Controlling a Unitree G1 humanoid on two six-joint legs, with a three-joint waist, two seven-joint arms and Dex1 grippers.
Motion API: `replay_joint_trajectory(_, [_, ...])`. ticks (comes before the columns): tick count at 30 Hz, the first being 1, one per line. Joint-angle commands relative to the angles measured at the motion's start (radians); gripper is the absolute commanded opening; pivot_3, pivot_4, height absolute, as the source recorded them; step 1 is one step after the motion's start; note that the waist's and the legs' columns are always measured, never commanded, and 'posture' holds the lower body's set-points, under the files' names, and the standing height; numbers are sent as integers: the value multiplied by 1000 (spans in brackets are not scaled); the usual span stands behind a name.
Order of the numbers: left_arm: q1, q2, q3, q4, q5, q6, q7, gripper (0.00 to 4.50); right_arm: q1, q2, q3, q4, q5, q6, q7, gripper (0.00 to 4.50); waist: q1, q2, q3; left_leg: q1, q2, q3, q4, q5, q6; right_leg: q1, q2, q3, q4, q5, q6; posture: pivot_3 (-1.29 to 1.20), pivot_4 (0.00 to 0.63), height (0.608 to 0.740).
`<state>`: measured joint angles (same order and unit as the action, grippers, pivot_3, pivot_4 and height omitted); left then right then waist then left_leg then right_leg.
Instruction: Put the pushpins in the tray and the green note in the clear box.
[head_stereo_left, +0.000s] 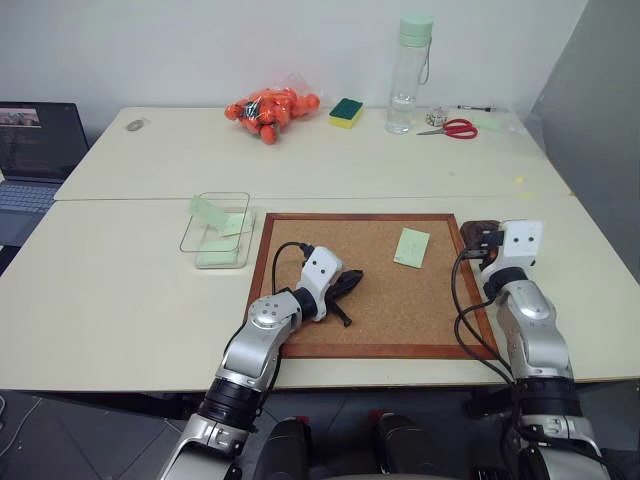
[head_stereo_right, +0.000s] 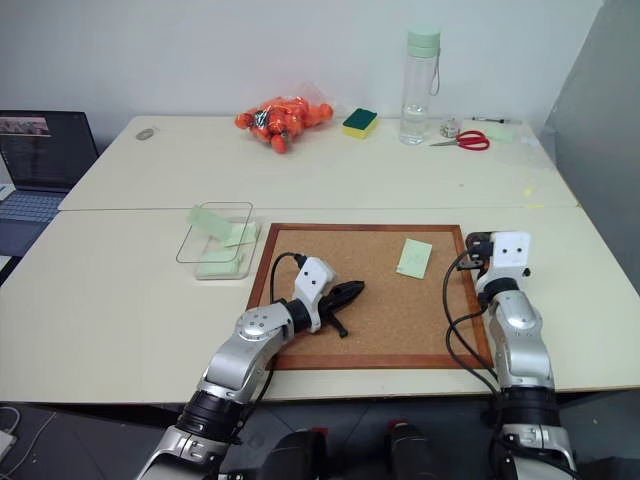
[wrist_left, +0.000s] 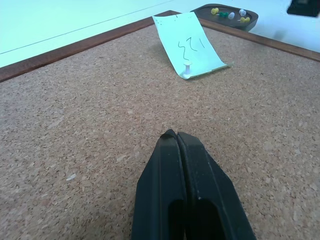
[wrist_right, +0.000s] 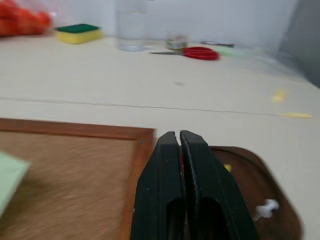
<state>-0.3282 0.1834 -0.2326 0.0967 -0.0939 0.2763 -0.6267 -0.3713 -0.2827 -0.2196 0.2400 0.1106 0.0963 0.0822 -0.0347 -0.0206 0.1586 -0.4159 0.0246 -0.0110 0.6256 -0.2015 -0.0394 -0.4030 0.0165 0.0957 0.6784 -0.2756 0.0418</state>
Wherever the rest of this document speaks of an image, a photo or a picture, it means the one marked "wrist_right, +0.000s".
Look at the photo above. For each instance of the white pushpin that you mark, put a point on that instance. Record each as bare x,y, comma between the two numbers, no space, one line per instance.
267,208

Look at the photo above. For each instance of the pale green sticky note pad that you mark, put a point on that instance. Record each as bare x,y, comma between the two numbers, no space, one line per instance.
230,52

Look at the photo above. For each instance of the yellow pushpin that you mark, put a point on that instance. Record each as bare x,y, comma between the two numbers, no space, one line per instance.
227,167

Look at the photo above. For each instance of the dark brown wooden tray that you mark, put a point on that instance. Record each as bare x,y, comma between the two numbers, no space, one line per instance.
270,190

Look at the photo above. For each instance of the yellow sponge with green top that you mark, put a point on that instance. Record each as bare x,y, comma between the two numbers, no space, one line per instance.
78,33

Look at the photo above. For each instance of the black marker pen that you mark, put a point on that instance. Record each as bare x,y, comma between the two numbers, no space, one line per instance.
217,44

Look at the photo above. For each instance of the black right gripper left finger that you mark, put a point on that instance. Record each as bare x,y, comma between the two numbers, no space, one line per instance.
157,180

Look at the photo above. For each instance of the bag of red tomatoes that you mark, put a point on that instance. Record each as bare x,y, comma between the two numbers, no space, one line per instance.
21,18

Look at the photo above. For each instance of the green sticky note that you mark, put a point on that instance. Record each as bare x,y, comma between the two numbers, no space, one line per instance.
11,178

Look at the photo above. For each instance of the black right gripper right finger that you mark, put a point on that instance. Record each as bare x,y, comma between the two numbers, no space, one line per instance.
212,185

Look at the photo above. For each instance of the wood framed cork board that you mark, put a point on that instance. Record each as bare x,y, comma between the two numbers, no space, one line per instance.
70,180

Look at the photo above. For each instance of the clear glass jar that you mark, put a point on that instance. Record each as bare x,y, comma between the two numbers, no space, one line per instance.
132,25

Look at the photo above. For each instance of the yellow paper scrap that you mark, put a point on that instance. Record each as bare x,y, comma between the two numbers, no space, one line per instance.
296,115
278,96

